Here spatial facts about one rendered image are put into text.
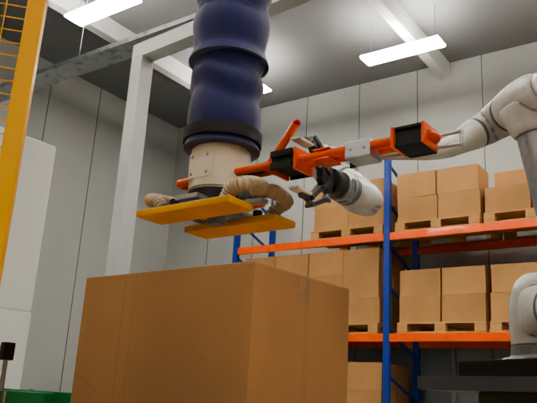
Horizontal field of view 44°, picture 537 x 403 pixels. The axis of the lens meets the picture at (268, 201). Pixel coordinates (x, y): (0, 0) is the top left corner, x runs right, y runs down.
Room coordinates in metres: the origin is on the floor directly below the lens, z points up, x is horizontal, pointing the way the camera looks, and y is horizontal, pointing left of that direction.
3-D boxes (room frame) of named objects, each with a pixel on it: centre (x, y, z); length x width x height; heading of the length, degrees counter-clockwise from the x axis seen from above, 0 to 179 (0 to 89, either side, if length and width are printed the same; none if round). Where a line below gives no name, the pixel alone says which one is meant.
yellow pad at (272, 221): (1.88, 0.08, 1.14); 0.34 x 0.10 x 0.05; 52
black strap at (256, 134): (1.81, 0.14, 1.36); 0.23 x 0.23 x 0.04
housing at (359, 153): (1.52, -0.22, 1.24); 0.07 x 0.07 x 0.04; 52
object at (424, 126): (1.43, -0.33, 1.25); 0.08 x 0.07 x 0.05; 52
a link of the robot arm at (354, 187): (1.83, -0.21, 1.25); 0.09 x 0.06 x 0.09; 52
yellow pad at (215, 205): (1.73, 0.20, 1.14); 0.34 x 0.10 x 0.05; 52
